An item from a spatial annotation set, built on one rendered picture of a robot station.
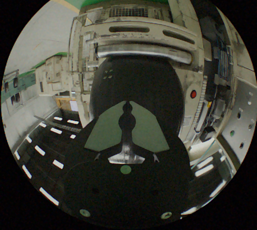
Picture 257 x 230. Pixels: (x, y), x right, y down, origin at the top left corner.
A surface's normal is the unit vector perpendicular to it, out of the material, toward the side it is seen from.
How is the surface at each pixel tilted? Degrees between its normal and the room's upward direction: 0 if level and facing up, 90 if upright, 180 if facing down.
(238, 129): 90
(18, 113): 90
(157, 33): 90
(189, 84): 90
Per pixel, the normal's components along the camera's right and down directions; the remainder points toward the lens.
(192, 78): 0.00, 0.37
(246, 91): -1.00, -0.01
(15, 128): 1.00, 0.04
